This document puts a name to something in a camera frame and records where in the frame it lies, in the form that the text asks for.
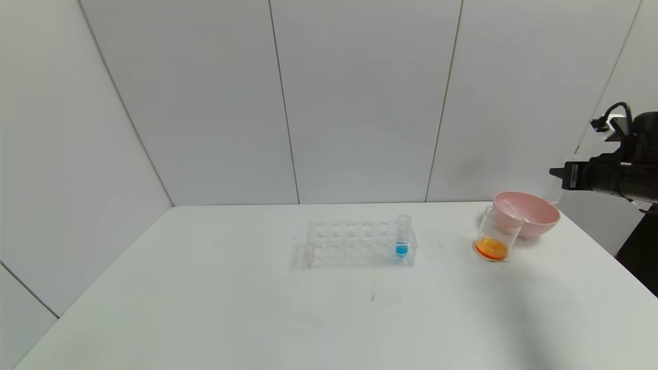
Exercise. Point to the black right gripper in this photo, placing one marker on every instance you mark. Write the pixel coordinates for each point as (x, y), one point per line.
(572, 174)

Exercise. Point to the test tube with red pigment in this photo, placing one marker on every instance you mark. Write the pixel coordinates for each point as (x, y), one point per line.
(514, 209)

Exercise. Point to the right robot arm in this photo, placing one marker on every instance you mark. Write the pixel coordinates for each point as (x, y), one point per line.
(642, 169)

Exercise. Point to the test tube with blue pigment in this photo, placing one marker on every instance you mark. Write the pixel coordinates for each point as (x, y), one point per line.
(402, 241)

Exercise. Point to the clear acrylic test tube rack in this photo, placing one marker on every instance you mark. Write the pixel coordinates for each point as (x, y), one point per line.
(349, 252)

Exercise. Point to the pink bowl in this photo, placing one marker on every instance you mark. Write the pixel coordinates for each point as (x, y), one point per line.
(542, 218)

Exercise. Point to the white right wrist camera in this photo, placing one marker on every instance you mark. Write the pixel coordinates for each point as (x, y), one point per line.
(614, 126)

